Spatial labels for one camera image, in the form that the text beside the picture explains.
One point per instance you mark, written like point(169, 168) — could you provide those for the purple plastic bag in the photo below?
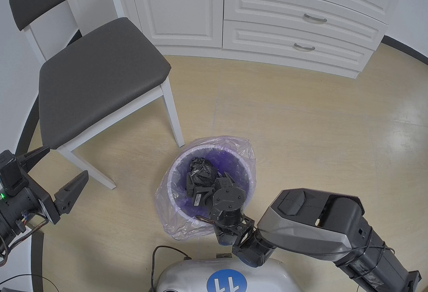
point(240, 167)

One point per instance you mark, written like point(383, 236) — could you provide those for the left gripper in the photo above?
point(36, 203)

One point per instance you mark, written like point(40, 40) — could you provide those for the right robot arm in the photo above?
point(307, 227)

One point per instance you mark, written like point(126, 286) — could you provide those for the white trash bin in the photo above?
point(187, 215)

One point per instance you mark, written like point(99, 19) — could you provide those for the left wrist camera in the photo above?
point(11, 173)

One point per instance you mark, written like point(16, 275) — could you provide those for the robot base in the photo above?
point(214, 274)

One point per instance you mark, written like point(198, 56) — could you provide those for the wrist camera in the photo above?
point(198, 199)
point(11, 173)

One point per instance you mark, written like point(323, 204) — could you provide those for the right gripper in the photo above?
point(207, 188)

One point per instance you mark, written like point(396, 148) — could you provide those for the black plastic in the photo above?
point(202, 170)

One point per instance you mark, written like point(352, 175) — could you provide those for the white chair grey cushions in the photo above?
point(100, 83)

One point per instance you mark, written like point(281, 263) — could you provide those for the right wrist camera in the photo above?
point(198, 199)

